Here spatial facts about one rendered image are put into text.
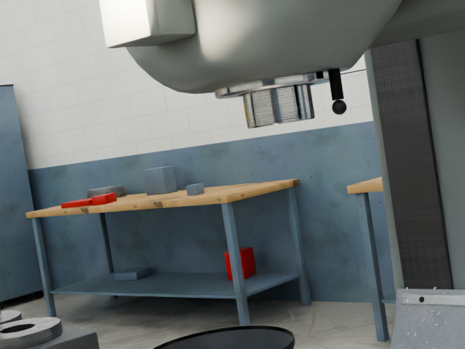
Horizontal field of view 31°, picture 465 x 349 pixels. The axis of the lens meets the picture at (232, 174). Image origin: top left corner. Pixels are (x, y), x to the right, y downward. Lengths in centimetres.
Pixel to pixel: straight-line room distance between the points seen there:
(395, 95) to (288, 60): 45
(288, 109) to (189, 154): 601
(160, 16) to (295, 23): 8
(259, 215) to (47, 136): 256
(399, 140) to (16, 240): 711
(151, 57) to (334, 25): 12
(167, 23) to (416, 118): 50
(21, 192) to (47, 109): 80
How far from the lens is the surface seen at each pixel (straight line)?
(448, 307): 97
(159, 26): 49
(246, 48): 50
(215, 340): 288
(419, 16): 65
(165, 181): 635
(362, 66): 554
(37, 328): 90
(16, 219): 797
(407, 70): 95
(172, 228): 684
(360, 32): 56
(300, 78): 55
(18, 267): 797
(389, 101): 97
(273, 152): 601
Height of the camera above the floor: 128
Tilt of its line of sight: 3 degrees down
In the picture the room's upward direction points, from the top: 9 degrees counter-clockwise
